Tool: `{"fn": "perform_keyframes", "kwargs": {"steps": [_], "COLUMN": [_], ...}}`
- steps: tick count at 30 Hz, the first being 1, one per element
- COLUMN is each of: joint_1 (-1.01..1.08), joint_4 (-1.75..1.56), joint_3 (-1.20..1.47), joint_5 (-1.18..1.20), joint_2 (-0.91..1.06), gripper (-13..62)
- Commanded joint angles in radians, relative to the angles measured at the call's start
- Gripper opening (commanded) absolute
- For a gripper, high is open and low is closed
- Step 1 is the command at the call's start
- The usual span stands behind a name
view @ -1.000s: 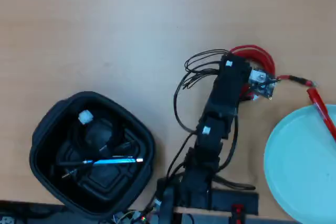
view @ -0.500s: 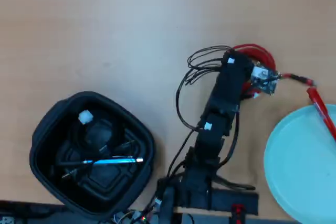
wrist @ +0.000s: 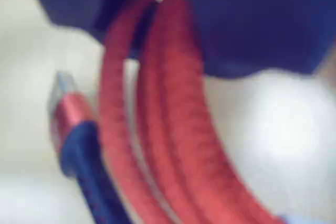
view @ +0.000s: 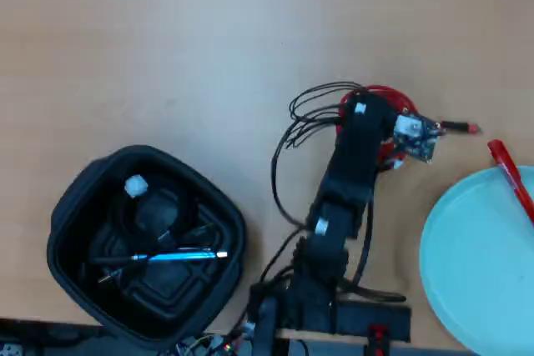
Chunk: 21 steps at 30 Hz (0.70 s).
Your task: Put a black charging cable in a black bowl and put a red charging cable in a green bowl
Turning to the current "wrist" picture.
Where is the red charging cable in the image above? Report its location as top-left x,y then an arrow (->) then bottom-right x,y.
48,0 -> 289,224

